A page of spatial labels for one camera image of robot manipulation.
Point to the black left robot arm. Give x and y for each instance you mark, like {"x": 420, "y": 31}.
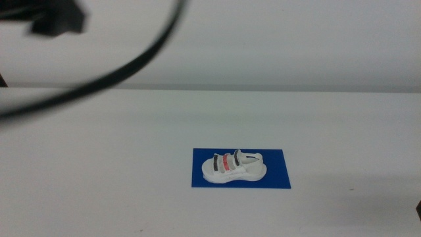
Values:
{"x": 57, "y": 18}

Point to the blue rectangular mat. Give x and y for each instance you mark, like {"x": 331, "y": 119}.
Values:
{"x": 279, "y": 177}

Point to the dark object behind table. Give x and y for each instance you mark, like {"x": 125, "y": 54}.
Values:
{"x": 2, "y": 83}

